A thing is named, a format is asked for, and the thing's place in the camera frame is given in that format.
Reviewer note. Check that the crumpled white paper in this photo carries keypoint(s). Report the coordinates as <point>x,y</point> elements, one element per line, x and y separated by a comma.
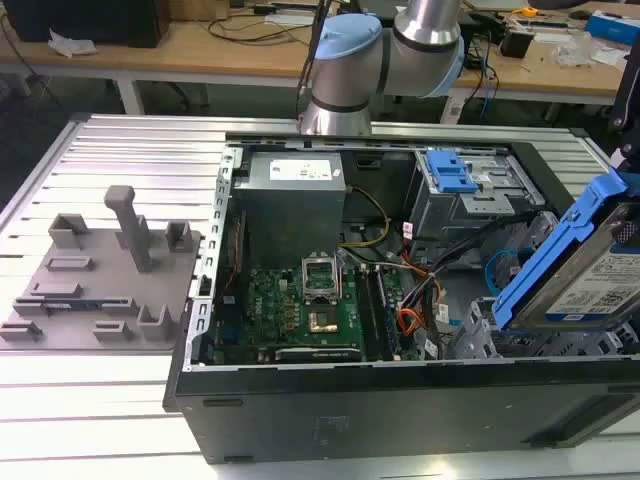
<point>70,45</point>

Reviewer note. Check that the large black box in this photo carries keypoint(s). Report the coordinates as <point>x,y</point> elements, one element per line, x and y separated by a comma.
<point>85,22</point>

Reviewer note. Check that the cluttered wooden desk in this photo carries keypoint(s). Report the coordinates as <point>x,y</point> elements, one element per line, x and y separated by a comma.
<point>545,75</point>

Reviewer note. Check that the blue cardboard box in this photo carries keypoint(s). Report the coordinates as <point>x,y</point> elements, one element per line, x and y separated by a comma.
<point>612,27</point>

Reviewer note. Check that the grey power supply unit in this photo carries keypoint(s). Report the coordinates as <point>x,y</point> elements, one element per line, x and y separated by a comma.
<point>290,210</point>

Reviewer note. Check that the black open PC case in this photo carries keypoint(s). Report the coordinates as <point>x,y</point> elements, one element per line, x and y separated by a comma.
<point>350,415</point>

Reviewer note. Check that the long wooden desk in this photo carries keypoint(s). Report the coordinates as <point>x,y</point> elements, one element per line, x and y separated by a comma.
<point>175,57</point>

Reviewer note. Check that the small black box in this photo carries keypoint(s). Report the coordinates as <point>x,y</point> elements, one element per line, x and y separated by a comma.
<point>516,42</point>

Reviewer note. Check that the RAM stick blue chips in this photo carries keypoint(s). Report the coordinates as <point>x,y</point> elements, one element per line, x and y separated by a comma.
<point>387,315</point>

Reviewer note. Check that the black RAM slot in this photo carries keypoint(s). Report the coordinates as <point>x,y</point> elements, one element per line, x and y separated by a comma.
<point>367,315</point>

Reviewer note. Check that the CPU socket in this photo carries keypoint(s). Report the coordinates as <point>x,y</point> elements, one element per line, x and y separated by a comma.
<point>325,321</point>

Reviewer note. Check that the black graphics card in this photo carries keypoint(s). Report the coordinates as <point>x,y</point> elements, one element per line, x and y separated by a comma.
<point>320,355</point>

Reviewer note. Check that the green motherboard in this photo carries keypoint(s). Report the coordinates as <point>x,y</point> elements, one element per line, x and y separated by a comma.
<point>280,310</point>

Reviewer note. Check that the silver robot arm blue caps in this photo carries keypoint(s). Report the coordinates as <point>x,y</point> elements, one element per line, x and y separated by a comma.
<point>350,75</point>

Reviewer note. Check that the grey parts rack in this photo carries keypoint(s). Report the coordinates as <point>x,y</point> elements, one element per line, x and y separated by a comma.
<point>100,285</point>

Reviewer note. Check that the clear plastic bags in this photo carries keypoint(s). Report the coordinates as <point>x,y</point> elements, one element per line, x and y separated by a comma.
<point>575,50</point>

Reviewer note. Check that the grey metal drive cage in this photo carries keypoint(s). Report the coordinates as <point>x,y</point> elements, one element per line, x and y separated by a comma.
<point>440,215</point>

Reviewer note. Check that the empty blue drive carrier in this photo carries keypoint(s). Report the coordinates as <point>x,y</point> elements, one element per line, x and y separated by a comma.
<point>450,172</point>

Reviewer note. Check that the hard disk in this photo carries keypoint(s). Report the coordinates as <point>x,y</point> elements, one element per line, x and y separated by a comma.
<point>580,280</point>

